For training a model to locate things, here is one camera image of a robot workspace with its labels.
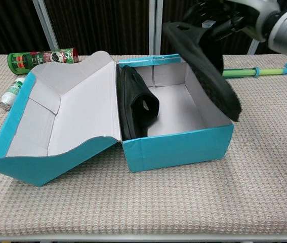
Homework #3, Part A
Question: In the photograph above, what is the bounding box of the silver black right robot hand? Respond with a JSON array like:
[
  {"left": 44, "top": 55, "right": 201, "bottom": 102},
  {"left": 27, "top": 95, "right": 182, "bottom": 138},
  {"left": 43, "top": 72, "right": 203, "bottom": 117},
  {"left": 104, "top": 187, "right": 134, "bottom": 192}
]
[{"left": 183, "top": 0, "right": 283, "bottom": 43}]

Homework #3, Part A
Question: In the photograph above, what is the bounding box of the black slipper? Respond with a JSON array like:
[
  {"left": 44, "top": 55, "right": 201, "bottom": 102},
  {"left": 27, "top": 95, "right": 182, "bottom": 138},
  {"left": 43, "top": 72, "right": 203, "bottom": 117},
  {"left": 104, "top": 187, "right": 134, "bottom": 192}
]
[
  {"left": 162, "top": 21, "right": 243, "bottom": 123},
  {"left": 116, "top": 65, "right": 160, "bottom": 140}
]

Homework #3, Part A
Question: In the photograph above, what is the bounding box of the turquoise cardboard shoe box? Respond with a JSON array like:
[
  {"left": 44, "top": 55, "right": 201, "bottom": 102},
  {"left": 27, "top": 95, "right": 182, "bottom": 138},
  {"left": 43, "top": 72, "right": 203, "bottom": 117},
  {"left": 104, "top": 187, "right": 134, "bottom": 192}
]
[{"left": 0, "top": 50, "right": 234, "bottom": 187}]

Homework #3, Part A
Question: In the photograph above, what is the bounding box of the green blue water pump toy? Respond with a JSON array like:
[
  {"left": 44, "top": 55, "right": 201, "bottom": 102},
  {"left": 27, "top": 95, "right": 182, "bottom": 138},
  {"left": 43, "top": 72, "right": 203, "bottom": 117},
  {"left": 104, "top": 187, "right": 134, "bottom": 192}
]
[{"left": 221, "top": 62, "right": 287, "bottom": 79}]

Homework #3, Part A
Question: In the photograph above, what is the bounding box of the beige woven tablecloth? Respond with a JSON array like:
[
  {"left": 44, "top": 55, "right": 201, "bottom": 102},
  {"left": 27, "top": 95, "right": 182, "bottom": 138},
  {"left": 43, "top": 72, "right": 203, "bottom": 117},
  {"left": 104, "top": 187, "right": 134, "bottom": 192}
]
[{"left": 0, "top": 53, "right": 287, "bottom": 236}]

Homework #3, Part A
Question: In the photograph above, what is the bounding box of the green Pringles can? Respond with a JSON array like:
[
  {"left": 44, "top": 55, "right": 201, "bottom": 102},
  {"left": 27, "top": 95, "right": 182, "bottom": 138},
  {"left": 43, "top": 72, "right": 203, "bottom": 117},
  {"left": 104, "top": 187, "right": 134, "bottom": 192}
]
[{"left": 7, "top": 47, "right": 79, "bottom": 75}]

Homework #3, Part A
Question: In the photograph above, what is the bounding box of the small white green bottle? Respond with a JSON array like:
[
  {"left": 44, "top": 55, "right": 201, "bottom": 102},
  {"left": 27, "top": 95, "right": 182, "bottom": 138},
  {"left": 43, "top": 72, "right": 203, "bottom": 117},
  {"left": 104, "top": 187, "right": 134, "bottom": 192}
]
[{"left": 0, "top": 77, "right": 26, "bottom": 111}]

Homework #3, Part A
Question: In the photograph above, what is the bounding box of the white frame pole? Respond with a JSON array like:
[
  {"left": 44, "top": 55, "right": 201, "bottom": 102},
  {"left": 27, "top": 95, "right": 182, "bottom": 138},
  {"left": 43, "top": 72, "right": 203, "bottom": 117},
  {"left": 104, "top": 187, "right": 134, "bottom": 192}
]
[
  {"left": 247, "top": 35, "right": 262, "bottom": 55},
  {"left": 148, "top": 0, "right": 163, "bottom": 56},
  {"left": 31, "top": 0, "right": 59, "bottom": 51}
]

